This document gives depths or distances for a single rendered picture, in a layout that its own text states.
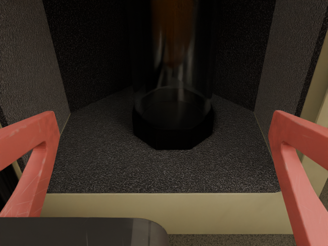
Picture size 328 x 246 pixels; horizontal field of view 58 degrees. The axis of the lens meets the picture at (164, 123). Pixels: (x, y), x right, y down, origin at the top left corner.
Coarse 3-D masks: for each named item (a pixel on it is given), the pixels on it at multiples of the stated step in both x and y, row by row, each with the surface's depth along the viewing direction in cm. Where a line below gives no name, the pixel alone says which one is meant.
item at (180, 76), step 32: (128, 0) 26; (160, 0) 24; (192, 0) 24; (128, 32) 29; (160, 32) 26; (192, 32) 26; (160, 64) 28; (192, 64) 28; (160, 96) 30; (192, 96) 30
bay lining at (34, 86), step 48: (0, 0) 24; (48, 0) 32; (96, 0) 36; (240, 0) 34; (288, 0) 28; (0, 48) 24; (48, 48) 33; (96, 48) 39; (240, 48) 37; (288, 48) 28; (0, 96) 24; (48, 96) 33; (96, 96) 42; (240, 96) 40; (288, 96) 28
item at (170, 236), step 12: (324, 192) 38; (324, 204) 37; (180, 240) 33; (192, 240) 33; (204, 240) 33; (216, 240) 33; (228, 240) 33; (240, 240) 33; (252, 240) 33; (264, 240) 33; (276, 240) 33; (288, 240) 33
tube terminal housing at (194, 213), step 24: (312, 96) 26; (312, 120) 27; (312, 168) 27; (48, 216) 32; (72, 216) 32; (96, 216) 32; (120, 216) 32; (144, 216) 32; (168, 216) 32; (192, 216) 32; (216, 216) 32; (240, 216) 32; (264, 216) 32
